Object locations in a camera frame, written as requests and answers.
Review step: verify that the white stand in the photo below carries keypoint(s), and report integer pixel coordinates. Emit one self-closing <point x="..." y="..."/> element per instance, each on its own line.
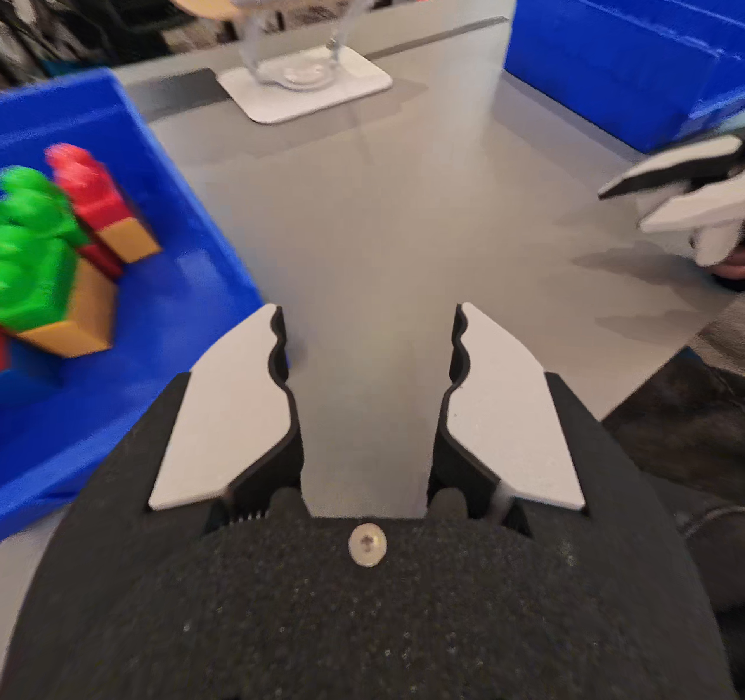
<point x="302" y="82"/>

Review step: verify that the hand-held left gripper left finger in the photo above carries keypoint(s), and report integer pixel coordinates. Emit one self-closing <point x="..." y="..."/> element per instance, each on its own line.
<point x="227" y="420"/>

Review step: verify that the red toy block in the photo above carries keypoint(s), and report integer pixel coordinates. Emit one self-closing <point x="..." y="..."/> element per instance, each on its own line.
<point x="4" y="350"/>
<point x="102" y="260"/>
<point x="87" y="187"/>

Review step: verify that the yellow toy block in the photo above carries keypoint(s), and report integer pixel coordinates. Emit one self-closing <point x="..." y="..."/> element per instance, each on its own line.
<point x="81" y="321"/>
<point x="131" y="243"/>

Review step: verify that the grey desk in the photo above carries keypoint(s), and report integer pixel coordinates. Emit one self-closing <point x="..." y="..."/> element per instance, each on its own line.
<point x="378" y="216"/>

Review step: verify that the green toy block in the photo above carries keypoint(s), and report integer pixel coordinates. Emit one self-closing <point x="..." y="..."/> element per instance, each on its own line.
<point x="35" y="246"/>

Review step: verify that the blue plastic bin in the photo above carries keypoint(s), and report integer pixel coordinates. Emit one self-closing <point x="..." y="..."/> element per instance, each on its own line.
<point x="174" y="304"/>
<point x="611" y="59"/>

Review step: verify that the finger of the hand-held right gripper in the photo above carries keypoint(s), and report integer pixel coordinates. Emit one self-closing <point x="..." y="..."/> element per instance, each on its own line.
<point x="687" y="158"/>
<point x="710" y="205"/>

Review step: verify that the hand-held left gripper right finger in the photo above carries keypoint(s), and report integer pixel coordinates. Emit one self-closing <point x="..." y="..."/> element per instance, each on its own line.
<point x="506" y="420"/>

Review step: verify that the person's right hand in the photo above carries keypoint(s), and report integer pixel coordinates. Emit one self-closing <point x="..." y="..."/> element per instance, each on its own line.
<point x="734" y="270"/>

